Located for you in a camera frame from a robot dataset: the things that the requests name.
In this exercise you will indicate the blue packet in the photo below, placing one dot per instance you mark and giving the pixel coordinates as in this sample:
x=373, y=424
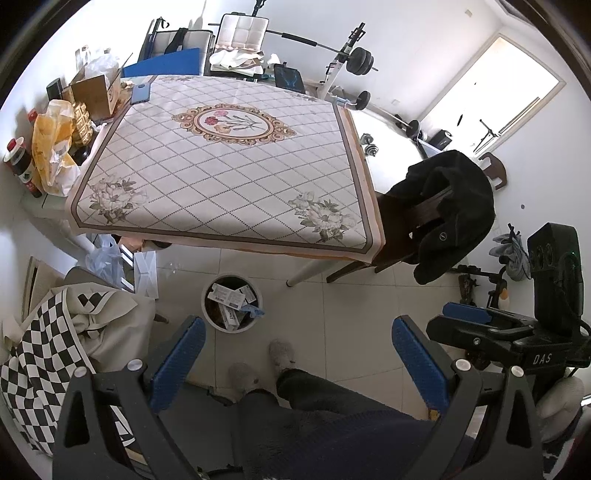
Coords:
x=255, y=310

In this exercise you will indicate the wooden frame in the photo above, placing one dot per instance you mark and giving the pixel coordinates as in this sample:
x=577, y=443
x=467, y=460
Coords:
x=39, y=281

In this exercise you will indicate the white carton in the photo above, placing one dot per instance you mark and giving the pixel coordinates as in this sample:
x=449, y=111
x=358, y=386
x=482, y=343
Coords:
x=147, y=274

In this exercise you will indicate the white round trash bin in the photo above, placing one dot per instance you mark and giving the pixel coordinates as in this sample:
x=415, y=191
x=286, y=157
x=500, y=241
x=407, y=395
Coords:
x=212, y=324

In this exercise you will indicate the dark sauce bottle red cap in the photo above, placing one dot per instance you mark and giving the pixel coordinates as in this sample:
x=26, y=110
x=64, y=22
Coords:
x=23, y=168

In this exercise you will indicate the person's left leg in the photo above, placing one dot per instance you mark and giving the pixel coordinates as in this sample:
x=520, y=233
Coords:
x=258, y=429

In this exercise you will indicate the white dining table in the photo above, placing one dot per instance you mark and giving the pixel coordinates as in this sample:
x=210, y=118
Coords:
x=307, y=273

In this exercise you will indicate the wooden chair back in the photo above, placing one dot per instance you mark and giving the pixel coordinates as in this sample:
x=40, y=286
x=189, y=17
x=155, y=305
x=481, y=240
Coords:
x=495, y=168

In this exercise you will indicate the cardboard box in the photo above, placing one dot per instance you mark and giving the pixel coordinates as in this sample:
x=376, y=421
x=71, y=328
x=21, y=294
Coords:
x=94, y=94

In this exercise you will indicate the grey fluffy slipper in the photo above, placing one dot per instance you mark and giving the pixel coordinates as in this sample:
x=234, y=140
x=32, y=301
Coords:
x=242, y=376
x=282, y=354

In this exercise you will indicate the gold patterned box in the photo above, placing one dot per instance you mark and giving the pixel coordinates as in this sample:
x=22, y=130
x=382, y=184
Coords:
x=82, y=121

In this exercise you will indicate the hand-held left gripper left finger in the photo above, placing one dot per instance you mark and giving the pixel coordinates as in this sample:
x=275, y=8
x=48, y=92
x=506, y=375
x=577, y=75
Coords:
x=180, y=360

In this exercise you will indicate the black speaker box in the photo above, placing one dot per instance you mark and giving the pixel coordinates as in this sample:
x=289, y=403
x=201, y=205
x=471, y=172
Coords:
x=442, y=138

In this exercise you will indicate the white barbell rack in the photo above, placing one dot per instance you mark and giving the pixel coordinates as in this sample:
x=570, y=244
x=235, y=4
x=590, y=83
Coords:
x=336, y=64

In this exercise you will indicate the small white box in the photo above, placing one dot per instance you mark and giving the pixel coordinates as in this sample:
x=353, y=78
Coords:
x=245, y=291

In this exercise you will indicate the table with floral tablecloth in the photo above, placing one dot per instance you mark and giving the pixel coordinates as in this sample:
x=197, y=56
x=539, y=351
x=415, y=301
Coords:
x=231, y=175

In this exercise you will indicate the small chrome dumbbell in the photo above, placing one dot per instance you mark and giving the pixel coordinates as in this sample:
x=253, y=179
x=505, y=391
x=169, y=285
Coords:
x=365, y=138
x=372, y=150

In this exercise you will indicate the dark wooden chair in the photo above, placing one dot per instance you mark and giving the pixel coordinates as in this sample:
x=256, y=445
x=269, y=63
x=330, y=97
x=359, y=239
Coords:
x=397, y=230

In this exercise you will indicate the person's right leg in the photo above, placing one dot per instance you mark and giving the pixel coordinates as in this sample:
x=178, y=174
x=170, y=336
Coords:
x=332, y=397

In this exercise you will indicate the yellow plastic bag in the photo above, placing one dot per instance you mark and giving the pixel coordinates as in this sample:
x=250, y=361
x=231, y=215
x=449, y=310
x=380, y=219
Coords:
x=48, y=138

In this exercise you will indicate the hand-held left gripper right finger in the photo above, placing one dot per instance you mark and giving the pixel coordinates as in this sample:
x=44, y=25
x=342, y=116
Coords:
x=420, y=364

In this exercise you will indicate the grey work gloves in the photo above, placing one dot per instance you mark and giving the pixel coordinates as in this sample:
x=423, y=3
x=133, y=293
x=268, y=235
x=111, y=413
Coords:
x=517, y=258

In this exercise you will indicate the dark metal frame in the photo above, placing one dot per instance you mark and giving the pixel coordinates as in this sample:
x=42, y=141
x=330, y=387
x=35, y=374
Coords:
x=467, y=284

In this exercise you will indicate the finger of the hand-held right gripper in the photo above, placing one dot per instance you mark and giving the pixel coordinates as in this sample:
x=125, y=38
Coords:
x=466, y=312
x=461, y=334

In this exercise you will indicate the black white checkered cloth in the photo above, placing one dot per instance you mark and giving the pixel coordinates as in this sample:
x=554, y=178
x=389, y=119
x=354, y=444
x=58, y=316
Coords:
x=41, y=350

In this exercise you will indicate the short barbell black plates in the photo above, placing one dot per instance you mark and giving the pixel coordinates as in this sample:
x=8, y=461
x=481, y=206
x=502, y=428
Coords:
x=362, y=100

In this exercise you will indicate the beige cloth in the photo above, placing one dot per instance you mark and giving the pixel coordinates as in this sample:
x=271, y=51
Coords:
x=233, y=60

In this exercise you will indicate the grey padded chair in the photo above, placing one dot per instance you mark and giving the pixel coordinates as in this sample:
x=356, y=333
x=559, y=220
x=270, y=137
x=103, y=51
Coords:
x=198, y=41

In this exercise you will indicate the small black box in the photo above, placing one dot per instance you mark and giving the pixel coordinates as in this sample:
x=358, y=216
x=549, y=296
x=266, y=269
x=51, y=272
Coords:
x=54, y=88

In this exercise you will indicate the black jacket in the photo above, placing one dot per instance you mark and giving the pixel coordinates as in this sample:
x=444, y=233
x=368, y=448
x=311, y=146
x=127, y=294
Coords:
x=461, y=194

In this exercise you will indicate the translucent plastic bag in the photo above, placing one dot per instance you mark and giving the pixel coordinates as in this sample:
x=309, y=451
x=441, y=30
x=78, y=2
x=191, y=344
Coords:
x=104, y=263

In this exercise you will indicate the person's leg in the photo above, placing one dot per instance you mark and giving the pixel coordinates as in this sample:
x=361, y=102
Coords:
x=332, y=397
x=258, y=429

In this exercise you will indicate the black stand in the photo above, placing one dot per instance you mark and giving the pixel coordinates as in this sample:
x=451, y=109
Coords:
x=487, y=131

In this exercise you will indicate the white padded chair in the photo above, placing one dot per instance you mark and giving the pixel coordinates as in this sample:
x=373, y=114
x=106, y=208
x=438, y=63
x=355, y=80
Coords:
x=242, y=32

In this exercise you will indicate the clear plastic bag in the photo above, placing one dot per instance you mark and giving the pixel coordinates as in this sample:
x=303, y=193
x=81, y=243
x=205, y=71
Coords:
x=102, y=67

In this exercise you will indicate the barbell with black plates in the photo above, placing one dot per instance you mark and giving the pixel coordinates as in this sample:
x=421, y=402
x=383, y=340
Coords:
x=360, y=61

